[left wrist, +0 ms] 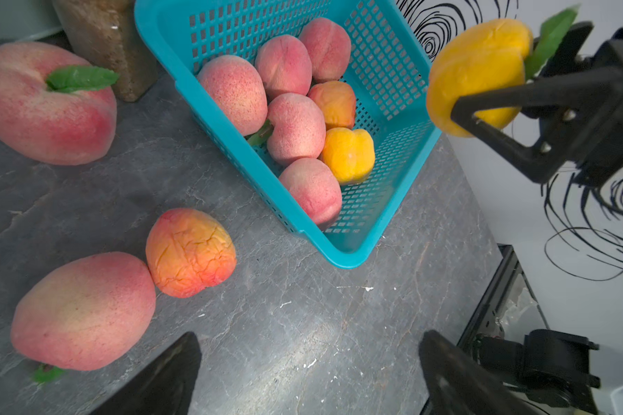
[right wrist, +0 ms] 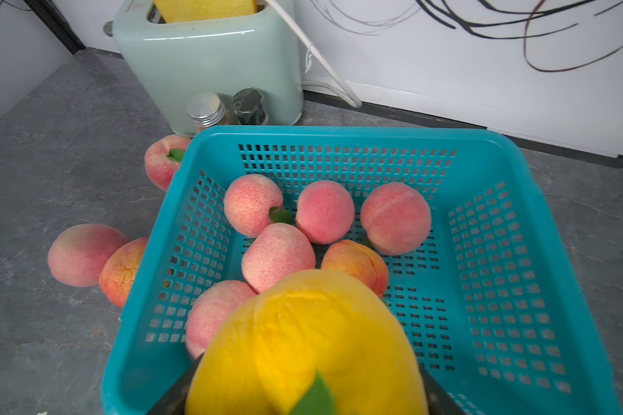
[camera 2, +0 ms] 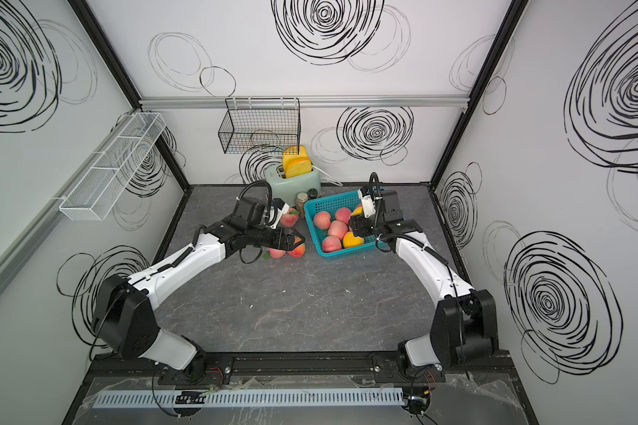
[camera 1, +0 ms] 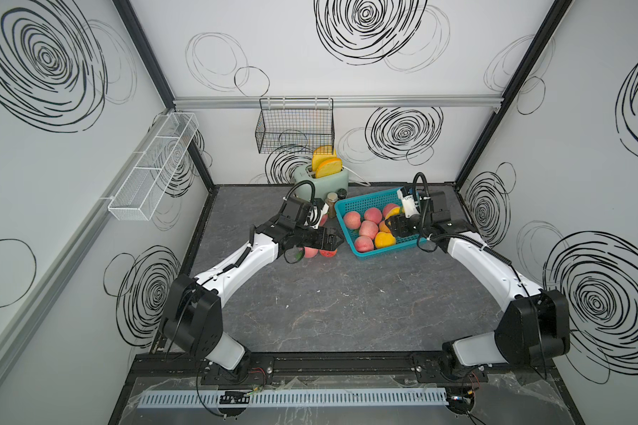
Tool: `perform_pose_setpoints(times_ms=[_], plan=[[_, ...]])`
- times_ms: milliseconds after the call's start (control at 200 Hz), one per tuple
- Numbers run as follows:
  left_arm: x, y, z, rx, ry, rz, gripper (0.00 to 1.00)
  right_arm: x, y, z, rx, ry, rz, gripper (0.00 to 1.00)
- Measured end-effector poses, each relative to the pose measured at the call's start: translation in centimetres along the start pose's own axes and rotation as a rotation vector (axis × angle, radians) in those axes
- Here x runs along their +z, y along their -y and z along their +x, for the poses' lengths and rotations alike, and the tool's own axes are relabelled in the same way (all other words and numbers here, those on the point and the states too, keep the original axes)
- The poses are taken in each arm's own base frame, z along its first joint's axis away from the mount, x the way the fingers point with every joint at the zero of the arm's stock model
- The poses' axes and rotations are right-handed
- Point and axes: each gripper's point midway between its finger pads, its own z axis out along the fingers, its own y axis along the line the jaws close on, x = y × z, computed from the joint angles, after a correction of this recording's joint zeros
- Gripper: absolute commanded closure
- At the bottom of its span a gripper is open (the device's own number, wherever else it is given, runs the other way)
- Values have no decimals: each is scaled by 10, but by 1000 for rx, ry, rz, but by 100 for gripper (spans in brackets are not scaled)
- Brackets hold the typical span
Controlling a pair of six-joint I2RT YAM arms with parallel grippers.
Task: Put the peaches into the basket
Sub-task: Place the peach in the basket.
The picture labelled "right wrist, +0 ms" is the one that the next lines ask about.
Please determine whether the black corner frame post left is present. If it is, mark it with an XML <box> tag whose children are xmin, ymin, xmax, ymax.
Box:
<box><xmin>24</xmin><ymin>0</ymin><xmax>86</xmax><ymax>55</ymax></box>

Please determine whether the yellow peach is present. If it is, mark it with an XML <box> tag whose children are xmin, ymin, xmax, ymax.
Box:
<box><xmin>186</xmin><ymin>270</ymin><xmax>428</xmax><ymax>414</ymax></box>

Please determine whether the white toaster power cable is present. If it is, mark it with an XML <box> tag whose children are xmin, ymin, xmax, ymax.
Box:
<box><xmin>263</xmin><ymin>0</ymin><xmax>363</xmax><ymax>110</ymax></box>

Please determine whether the teal plastic basket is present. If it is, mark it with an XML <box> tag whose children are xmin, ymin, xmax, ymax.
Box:
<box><xmin>101</xmin><ymin>126</ymin><xmax>621</xmax><ymax>414</ymax></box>

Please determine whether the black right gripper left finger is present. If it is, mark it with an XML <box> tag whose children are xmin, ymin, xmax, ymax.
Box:
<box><xmin>147</xmin><ymin>354</ymin><xmax>204</xmax><ymax>415</ymax></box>

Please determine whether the yellow toast slice right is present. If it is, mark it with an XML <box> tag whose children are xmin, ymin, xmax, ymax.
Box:
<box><xmin>153</xmin><ymin>0</ymin><xmax>258</xmax><ymax>24</ymax></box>

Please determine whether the small dark jar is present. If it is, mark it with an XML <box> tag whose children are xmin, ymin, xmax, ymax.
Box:
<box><xmin>232</xmin><ymin>87</ymin><xmax>269</xmax><ymax>126</ymax></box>

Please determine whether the pink peach front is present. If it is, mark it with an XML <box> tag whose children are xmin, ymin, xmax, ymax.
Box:
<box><xmin>242</xmin><ymin>223</ymin><xmax>316</xmax><ymax>293</ymax></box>

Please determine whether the orange wrinkled peach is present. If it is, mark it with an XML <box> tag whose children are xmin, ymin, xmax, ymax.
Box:
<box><xmin>99</xmin><ymin>238</ymin><xmax>149</xmax><ymax>308</ymax></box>
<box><xmin>320</xmin><ymin>240</ymin><xmax>389</xmax><ymax>297</ymax></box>

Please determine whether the glass spice jar silver lid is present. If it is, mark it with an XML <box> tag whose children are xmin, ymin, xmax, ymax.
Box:
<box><xmin>186</xmin><ymin>92</ymin><xmax>234</xmax><ymax>133</ymax></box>

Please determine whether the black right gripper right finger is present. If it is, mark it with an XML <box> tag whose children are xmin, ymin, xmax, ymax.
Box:
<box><xmin>418</xmin><ymin>363</ymin><xmax>464</xmax><ymax>415</ymax></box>

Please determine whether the mint green toaster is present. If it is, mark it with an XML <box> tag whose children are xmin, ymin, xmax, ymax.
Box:
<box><xmin>112</xmin><ymin>1</ymin><xmax>304</xmax><ymax>135</ymax></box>

